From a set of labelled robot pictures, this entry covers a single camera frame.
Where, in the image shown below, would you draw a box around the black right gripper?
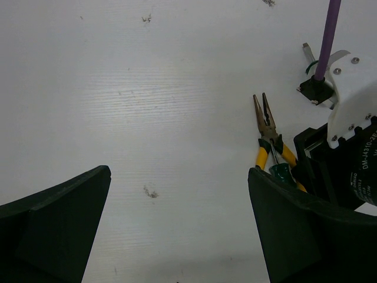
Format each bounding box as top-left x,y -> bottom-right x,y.
293,124 -> 362,208

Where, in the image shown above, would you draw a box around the green handled long screwdriver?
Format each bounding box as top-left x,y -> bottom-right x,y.
269,139 -> 296,187

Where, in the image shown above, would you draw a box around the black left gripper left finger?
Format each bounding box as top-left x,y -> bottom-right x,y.
1,165 -> 111,282

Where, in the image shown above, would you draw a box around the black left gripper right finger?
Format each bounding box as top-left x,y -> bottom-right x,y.
248,167 -> 376,282

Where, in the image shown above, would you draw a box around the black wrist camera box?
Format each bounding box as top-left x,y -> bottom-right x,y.
297,75 -> 335,106

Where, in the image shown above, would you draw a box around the purple cable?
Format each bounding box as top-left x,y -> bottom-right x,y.
313,0 -> 343,82

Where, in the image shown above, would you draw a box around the stubby green flathead screwdriver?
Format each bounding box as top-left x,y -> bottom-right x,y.
302,42 -> 318,74

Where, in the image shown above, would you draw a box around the small yellow needle-nose pliers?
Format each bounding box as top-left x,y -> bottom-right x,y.
253,93 -> 306,192

